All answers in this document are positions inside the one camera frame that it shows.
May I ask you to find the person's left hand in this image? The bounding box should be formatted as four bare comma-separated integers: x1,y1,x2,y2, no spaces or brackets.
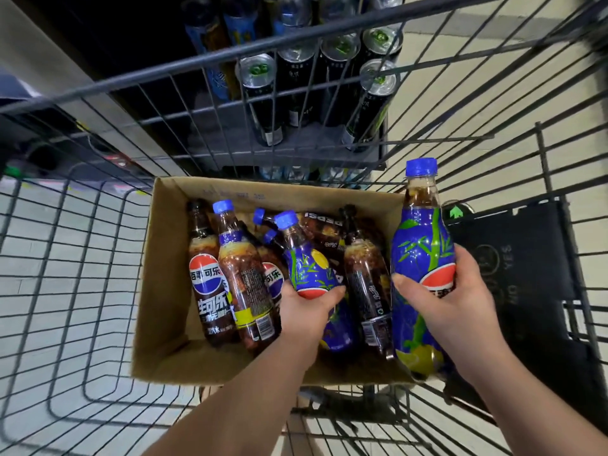
278,280,347,371

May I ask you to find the person's right hand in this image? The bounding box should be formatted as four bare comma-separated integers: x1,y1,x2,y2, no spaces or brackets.
392,244,513,383

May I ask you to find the small blue bamboo cola bottle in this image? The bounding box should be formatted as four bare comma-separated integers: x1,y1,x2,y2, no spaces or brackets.
274,210,359,353

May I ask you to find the large blue bamboo cola bottle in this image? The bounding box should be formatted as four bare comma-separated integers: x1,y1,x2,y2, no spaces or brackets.
390,158,458,377

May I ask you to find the person's left forearm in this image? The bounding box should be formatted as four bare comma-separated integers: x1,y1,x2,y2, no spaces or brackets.
142,337,328,456

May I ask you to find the person's right forearm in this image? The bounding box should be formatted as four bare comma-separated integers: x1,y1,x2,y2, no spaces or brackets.
444,345,608,456

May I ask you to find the black cap barcode label cola bottle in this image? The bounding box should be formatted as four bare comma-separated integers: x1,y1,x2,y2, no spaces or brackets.
340,204,397,360

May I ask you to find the blue cap round logo cola bottle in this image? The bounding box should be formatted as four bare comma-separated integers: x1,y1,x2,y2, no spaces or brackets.
259,229,291,309

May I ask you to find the black label lying cola bottle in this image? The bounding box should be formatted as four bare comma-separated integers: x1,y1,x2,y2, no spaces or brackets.
297,211,352,262

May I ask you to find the blue cap yellow label cola bottle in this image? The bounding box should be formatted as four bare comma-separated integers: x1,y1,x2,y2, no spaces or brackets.
212,199,282,353

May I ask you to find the green arrow round sticker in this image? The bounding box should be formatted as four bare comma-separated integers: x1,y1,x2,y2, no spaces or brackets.
442,200,474,226

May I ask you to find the black cart seat flap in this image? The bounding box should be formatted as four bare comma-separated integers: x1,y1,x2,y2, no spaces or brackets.
444,200,608,423

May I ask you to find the black cap dark label cola bottle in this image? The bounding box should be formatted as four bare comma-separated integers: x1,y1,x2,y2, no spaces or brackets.
187,199,239,347

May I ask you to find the grey metal store shelf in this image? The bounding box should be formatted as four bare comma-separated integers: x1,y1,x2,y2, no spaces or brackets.
187,114,388,172

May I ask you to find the brown cardboard box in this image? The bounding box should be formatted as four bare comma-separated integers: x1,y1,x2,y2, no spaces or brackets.
130,177,415,387

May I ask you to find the black drink can silver top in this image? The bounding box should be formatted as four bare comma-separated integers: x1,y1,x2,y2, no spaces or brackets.
341,59,400,152
319,35,361,128
276,44,318,129
236,53,286,147
357,26,404,72

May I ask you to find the clear drink bottle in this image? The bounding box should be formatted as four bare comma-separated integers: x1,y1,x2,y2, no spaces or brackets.
317,0,358,25
272,0,314,34

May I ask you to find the blue yellow label drink bottle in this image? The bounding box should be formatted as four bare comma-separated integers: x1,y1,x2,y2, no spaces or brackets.
220,0,261,50

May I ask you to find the grey wire shopping cart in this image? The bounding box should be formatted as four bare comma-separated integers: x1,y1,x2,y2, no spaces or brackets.
0,0,608,456

